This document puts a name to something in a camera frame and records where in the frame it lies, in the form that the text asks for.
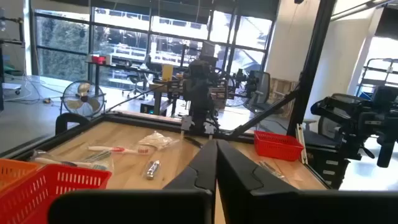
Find black equipment stand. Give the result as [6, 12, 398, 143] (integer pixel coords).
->
[306, 146, 351, 190]

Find yellow container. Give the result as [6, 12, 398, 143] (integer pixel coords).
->
[161, 63, 174, 82]

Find black diagonal frame brace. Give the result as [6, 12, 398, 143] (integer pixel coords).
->
[229, 88, 301, 139]

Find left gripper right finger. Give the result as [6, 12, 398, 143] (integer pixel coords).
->
[216, 139, 398, 224]

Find black computer box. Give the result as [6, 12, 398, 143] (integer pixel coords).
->
[139, 101, 174, 116]

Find orange plastic basket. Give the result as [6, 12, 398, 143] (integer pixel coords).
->
[0, 158, 41, 191]

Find black office chair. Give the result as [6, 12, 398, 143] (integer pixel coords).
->
[123, 73, 149, 99]

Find floor fan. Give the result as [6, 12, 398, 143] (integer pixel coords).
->
[61, 80, 106, 118]

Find black arched frame handle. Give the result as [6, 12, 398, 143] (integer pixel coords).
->
[55, 112, 91, 135]

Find black upright frame post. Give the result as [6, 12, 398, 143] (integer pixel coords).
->
[285, 0, 338, 138]

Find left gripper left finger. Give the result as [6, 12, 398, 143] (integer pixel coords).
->
[48, 139, 218, 224]

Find nail clipper in clear bag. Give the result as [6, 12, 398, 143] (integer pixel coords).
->
[143, 159, 162, 180]
[256, 160, 290, 184]

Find black comb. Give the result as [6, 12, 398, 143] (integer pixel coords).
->
[183, 136, 203, 149]

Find wooden crate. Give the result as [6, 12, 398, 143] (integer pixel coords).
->
[269, 77, 299, 119]

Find white bracket strip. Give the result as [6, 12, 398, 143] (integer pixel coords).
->
[295, 123, 308, 165]

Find floor cables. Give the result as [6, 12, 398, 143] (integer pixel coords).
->
[6, 74, 63, 105]

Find cotton swabs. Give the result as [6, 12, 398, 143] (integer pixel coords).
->
[136, 130, 181, 152]

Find metal cart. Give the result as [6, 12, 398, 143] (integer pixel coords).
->
[356, 57, 398, 100]

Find black pipe shelf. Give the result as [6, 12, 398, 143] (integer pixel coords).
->
[0, 15, 25, 113]

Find black desk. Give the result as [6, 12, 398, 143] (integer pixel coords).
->
[85, 54, 162, 97]

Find blue toothbrush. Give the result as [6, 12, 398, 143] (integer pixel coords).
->
[81, 150, 113, 162]
[32, 155, 108, 171]

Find red toothbrush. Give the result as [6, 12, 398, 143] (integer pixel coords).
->
[86, 144, 150, 156]

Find red plastic basket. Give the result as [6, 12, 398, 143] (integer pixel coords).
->
[0, 164, 113, 224]
[253, 129, 305, 162]

